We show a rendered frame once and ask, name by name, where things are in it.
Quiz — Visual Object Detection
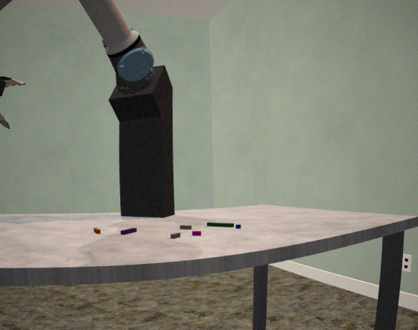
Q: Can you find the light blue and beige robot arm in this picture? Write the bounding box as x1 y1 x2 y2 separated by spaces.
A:
79 0 156 94

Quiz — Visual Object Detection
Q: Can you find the green rod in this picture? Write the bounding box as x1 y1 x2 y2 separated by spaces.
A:
207 222 234 228

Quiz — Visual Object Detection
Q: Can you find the purple rod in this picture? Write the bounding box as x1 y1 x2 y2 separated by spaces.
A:
121 228 137 235

